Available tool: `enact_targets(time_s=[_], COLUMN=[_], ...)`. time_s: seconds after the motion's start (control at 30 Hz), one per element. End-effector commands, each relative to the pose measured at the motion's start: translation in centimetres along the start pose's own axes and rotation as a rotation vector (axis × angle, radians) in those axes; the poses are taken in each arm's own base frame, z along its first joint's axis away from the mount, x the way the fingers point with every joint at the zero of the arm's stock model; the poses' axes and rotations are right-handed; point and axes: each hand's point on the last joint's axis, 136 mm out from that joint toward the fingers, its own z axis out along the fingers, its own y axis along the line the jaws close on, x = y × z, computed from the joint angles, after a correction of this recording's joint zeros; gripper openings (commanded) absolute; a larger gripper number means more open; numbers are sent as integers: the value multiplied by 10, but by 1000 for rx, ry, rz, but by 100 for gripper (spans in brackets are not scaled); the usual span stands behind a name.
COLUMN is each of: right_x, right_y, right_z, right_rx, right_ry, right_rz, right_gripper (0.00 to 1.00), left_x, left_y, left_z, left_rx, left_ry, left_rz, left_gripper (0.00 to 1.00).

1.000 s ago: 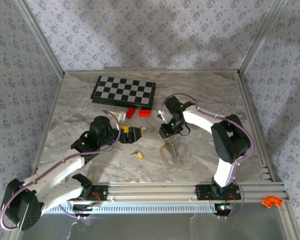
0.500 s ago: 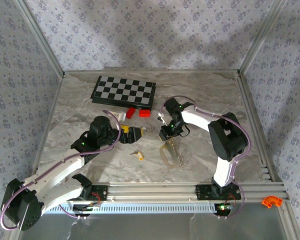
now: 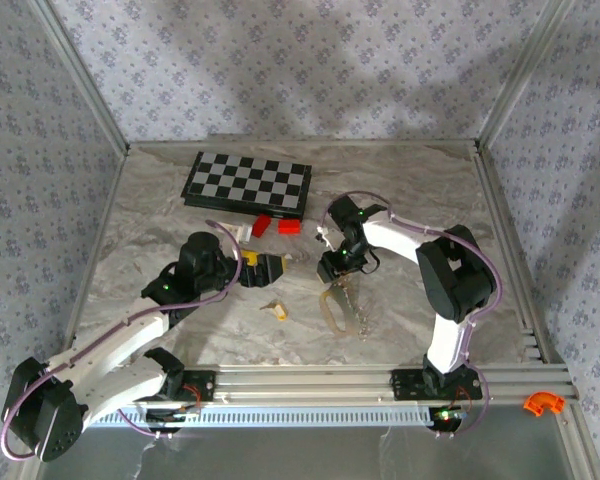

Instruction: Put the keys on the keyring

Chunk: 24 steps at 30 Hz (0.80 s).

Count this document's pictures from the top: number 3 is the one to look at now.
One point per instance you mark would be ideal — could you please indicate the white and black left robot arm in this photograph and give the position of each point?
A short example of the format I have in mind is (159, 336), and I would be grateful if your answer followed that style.
(105, 345)

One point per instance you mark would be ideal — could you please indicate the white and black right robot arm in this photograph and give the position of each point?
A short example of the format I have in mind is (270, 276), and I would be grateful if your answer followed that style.
(450, 345)

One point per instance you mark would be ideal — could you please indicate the red toy brick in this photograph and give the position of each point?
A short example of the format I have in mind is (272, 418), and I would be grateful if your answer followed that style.
(289, 226)
(261, 225)

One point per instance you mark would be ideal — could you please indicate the black and grey folding chessboard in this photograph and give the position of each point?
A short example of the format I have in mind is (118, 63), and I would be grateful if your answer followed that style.
(250, 180)

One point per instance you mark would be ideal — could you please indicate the small controller circuit board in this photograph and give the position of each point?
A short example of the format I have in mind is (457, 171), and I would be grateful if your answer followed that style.
(172, 415)
(447, 415)

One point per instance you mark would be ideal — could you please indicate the grey metal sheet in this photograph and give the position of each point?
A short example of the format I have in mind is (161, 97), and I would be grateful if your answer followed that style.
(305, 455)

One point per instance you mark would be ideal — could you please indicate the thin aluminium table edge rail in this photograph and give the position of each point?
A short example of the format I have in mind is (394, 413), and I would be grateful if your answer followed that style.
(98, 240)
(305, 143)

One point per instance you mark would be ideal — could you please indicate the long aluminium base rail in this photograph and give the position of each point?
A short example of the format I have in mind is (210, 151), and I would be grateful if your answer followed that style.
(305, 382)

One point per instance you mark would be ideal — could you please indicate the wide aluminium table side rail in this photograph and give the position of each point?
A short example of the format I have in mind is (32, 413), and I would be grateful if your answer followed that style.
(532, 340)

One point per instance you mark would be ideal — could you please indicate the aluminium frame post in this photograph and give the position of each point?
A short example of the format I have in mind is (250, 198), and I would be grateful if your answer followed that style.
(525, 75)
(81, 75)

